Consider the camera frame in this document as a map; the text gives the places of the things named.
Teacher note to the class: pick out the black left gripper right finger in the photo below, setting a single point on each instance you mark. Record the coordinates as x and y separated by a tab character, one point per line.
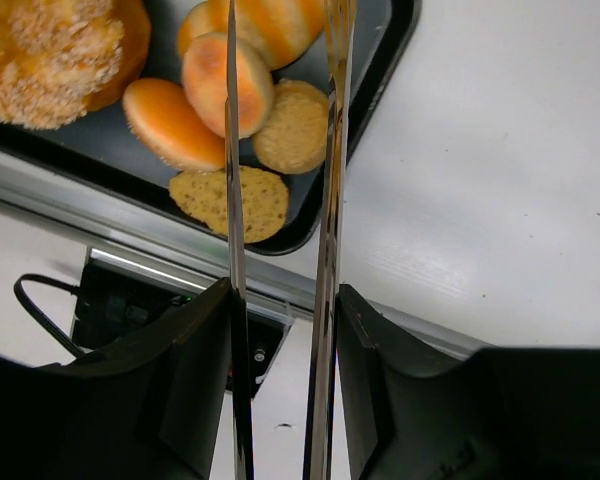
414	412

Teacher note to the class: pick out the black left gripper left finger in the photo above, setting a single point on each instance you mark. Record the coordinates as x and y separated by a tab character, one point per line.
146	406

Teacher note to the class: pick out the round golden bun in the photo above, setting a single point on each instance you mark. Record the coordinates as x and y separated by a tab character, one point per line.
204	75

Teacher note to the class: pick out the stainless steel serving tongs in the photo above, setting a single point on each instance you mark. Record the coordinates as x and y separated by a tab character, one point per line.
319	421

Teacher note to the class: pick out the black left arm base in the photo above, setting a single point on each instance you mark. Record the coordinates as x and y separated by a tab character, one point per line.
119	296

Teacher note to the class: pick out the speckled flat bread slice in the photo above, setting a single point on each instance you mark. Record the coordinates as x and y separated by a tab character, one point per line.
203	197

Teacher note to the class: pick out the round tan cookie bread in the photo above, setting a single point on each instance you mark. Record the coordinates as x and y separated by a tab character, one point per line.
293	138

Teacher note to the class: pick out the striped orange bread roll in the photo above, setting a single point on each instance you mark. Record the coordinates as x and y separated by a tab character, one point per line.
280	30

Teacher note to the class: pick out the oval glossy orange bun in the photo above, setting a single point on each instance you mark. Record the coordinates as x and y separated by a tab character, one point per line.
159	115

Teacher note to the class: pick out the large sugar-crusted orange bun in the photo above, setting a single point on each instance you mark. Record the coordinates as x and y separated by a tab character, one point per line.
60	60

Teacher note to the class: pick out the aluminium rail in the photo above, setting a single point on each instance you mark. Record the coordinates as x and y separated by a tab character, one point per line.
78	207

